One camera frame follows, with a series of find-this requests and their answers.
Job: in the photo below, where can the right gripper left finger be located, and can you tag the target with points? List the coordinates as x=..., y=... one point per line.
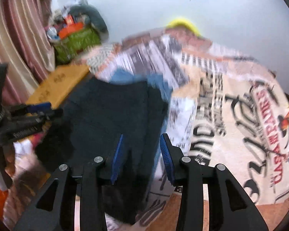
x=53, y=208

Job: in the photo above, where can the pink striped curtain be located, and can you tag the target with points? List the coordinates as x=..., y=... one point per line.
x=24, y=46

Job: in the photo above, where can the black pants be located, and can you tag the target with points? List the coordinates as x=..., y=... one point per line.
x=93, y=115

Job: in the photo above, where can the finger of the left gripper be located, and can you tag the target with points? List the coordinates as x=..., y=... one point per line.
x=23, y=109
x=36, y=121

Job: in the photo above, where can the left human hand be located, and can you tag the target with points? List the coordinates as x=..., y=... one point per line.
x=7, y=168

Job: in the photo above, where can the wooden folding lap table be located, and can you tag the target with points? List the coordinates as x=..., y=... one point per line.
x=58, y=85

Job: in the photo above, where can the printed newspaper bed cover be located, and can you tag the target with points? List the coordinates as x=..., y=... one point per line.
x=224, y=107

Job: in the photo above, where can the green patterned storage box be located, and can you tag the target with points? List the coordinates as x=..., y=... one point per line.
x=68, y=48

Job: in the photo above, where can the orange box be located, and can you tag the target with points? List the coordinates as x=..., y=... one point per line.
x=69, y=29

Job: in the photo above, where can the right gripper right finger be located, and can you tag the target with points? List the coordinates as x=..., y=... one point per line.
x=230, y=208

